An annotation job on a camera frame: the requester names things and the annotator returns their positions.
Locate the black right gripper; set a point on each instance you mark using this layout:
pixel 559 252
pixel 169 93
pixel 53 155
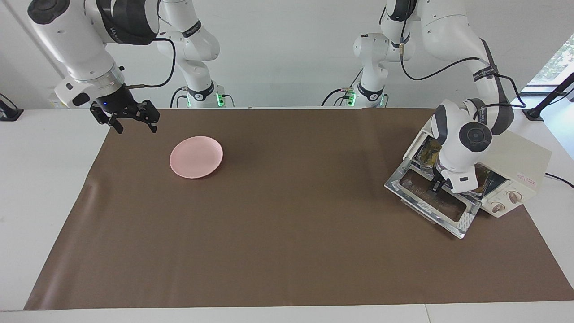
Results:
pixel 119 105

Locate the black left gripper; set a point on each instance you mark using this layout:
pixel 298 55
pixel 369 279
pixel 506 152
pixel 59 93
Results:
pixel 441 176

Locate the aluminium foil tray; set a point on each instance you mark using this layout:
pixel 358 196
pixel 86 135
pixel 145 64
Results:
pixel 428 152

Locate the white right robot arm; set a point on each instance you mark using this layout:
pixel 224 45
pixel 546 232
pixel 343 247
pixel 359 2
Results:
pixel 71 40

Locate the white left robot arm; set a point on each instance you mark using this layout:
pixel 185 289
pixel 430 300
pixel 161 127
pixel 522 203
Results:
pixel 462 139

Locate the glass oven door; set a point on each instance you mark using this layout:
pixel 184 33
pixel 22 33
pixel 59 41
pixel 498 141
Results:
pixel 448 211

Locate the cream oven knob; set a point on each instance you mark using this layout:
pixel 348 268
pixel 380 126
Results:
pixel 497 207
pixel 514 197

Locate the cream toaster oven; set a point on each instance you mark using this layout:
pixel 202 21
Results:
pixel 520 161

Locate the pink round plate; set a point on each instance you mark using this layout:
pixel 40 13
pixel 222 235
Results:
pixel 196 157

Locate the brown table mat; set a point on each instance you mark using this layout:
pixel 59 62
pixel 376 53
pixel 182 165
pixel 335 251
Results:
pixel 287 224

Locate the window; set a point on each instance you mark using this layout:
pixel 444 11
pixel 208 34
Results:
pixel 556 63

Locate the black clamp mount with pole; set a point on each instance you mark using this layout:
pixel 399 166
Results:
pixel 549 96

